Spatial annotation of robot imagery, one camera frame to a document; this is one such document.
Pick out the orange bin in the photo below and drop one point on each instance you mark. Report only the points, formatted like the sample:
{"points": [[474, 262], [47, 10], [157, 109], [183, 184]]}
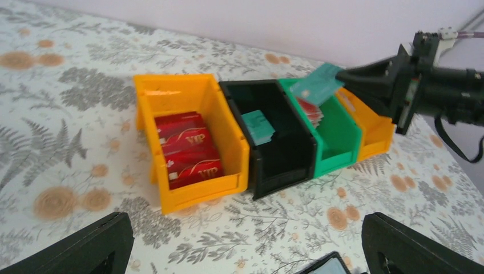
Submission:
{"points": [[377, 131], [162, 95]]}

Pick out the red VIP cards stack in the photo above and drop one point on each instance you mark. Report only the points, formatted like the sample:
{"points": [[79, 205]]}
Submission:
{"points": [[189, 150]]}

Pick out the teal card with chip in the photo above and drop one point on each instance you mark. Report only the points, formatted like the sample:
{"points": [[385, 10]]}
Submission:
{"points": [[318, 86]]}

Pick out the near orange bin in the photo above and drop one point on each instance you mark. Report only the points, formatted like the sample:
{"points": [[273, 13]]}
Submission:
{"points": [[162, 95]]}

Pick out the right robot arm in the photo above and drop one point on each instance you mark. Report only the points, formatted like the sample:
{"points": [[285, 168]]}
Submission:
{"points": [[453, 95]]}

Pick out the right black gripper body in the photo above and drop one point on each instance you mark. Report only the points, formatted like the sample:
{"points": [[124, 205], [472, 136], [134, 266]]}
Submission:
{"points": [[418, 59]]}

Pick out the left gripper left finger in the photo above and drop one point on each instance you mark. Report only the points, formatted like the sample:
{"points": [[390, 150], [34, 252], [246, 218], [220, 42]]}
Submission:
{"points": [[102, 247]]}

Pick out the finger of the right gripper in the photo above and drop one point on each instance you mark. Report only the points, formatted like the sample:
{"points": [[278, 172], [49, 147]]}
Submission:
{"points": [[379, 74], [378, 98]]}

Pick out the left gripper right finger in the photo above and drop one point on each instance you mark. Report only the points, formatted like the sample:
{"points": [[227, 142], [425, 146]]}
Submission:
{"points": [[391, 247]]}

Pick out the black leather card holder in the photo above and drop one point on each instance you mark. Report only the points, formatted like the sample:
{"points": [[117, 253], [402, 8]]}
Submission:
{"points": [[331, 263]]}

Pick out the far orange bin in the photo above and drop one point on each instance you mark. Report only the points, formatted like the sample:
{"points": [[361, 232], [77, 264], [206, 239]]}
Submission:
{"points": [[377, 131]]}

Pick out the floral table mat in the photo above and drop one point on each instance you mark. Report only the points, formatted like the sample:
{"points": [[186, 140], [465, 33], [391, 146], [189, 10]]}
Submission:
{"points": [[71, 154]]}

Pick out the white red-circle cards stack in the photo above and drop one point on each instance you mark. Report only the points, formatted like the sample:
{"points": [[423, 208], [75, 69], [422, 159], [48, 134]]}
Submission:
{"points": [[312, 112]]}

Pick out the green bin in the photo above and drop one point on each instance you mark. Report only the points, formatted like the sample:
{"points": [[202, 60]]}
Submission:
{"points": [[332, 145]]}

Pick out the teal cards stack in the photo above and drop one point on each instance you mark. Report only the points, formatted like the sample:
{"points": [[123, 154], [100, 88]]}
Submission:
{"points": [[259, 127]]}

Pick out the black bin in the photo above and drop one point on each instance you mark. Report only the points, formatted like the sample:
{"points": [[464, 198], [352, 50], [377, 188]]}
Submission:
{"points": [[244, 96]]}

